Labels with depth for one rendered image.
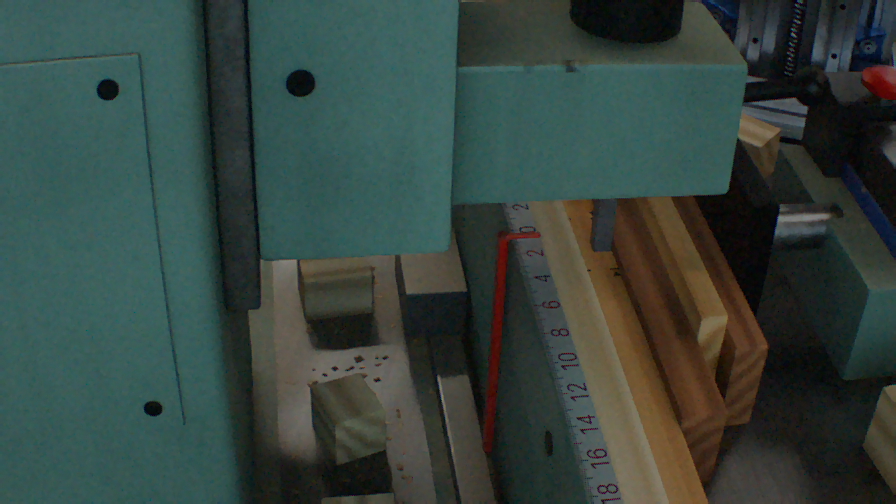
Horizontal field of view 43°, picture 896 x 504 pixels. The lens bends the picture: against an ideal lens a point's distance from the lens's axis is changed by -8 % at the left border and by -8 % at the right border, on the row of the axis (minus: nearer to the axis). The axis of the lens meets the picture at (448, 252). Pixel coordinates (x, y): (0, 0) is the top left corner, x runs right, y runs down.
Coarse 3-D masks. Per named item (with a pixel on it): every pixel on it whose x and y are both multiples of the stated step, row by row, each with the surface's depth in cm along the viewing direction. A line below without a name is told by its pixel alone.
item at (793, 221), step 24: (744, 168) 58; (744, 192) 57; (768, 192) 57; (720, 216) 60; (744, 216) 57; (768, 216) 56; (792, 216) 61; (816, 216) 61; (840, 216) 61; (720, 240) 61; (744, 240) 57; (768, 240) 57; (792, 240) 61; (816, 240) 61; (744, 264) 58; (744, 288) 58
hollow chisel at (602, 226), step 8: (600, 200) 58; (608, 200) 58; (616, 200) 58; (600, 208) 58; (608, 208) 58; (600, 216) 59; (608, 216) 59; (592, 224) 60; (600, 224) 59; (608, 224) 59; (592, 232) 60; (600, 232) 59; (608, 232) 59; (592, 240) 60; (600, 240) 59; (608, 240) 60; (592, 248) 60; (600, 248) 60; (608, 248) 60
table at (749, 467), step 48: (480, 240) 70; (480, 288) 70; (768, 288) 66; (480, 336) 71; (768, 336) 63; (816, 336) 63; (768, 384) 60; (816, 384) 60; (864, 384) 60; (528, 432) 57; (768, 432) 57; (816, 432) 57; (864, 432) 57; (528, 480) 58; (720, 480) 54; (768, 480) 54; (816, 480) 54; (864, 480) 54
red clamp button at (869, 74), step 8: (864, 72) 62; (872, 72) 62; (880, 72) 62; (888, 72) 62; (864, 80) 62; (872, 80) 61; (880, 80) 61; (888, 80) 61; (872, 88) 61; (880, 88) 61; (888, 88) 61; (880, 96) 61; (888, 96) 61
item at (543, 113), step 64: (512, 64) 50; (576, 64) 50; (640, 64) 51; (704, 64) 51; (512, 128) 52; (576, 128) 52; (640, 128) 52; (704, 128) 53; (512, 192) 53; (576, 192) 54; (640, 192) 54; (704, 192) 55
